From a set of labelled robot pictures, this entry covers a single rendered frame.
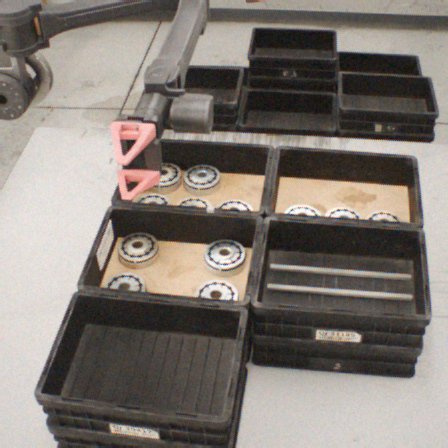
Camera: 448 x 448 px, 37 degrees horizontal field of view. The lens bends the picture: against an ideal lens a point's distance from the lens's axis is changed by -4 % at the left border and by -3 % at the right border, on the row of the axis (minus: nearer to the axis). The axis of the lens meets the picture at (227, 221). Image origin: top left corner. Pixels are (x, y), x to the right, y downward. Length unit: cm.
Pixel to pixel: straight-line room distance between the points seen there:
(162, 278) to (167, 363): 26
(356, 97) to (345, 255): 137
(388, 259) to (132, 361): 69
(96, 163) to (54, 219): 29
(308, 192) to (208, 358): 63
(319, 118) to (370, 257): 139
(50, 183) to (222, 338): 95
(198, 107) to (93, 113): 285
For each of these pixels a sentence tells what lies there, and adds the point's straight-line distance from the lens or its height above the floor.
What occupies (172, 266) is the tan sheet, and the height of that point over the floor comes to 83.
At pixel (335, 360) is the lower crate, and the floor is 76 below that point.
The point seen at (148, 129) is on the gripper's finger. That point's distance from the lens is 102.
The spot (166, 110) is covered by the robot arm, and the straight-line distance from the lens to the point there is 113.
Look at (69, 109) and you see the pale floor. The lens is 401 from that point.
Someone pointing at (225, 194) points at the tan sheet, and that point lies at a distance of 195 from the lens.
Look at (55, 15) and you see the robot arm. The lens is 151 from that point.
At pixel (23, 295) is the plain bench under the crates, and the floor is 70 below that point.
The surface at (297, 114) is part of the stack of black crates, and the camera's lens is 311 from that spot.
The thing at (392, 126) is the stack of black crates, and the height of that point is 52.
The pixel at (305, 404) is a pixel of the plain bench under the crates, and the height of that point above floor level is 70.
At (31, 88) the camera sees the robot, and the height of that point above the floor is 114.
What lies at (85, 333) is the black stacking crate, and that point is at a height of 83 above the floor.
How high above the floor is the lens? 207
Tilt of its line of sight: 42 degrees down
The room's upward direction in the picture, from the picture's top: 2 degrees counter-clockwise
